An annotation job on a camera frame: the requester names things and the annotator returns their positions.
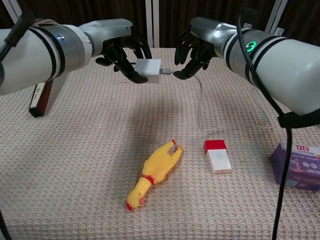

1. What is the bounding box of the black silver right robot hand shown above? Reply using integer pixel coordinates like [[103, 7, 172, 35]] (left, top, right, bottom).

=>
[[173, 16, 236, 81]]

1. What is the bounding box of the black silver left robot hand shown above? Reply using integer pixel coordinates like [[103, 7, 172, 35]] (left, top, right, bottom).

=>
[[80, 18, 152, 85]]

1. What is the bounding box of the white charger plug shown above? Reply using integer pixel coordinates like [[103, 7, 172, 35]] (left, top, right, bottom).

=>
[[133, 58, 162, 85]]

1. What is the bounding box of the white charging cable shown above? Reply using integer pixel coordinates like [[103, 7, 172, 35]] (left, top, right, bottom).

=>
[[159, 67, 273, 133]]

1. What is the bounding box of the dark brown curtain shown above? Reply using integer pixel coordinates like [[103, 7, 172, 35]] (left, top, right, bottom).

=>
[[0, 0, 320, 49]]

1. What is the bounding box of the long dark red box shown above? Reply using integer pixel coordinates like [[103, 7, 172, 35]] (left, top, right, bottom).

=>
[[28, 79, 55, 118]]

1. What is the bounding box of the beige waffle tablecloth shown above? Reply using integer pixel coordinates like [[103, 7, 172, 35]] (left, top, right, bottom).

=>
[[0, 46, 320, 240]]

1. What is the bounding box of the red and white small box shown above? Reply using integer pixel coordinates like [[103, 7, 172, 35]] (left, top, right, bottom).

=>
[[203, 139, 233, 175]]

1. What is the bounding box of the yellow rubber chicken toy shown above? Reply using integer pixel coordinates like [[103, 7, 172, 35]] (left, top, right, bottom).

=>
[[125, 139, 184, 213]]

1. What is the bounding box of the purple cardboard box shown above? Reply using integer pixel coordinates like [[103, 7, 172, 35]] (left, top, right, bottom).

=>
[[271, 141, 320, 193]]

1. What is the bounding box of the white metal frame post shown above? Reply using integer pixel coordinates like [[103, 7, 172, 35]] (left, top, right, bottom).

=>
[[145, 0, 160, 49], [265, 0, 289, 35]]

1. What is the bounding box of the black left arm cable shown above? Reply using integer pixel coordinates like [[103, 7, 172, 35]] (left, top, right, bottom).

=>
[[0, 9, 36, 240]]

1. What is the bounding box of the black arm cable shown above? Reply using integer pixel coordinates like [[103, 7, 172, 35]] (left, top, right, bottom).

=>
[[0, 9, 36, 240], [236, 7, 320, 240]]

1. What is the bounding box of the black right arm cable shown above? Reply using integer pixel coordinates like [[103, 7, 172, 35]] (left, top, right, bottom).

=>
[[236, 7, 320, 240]]

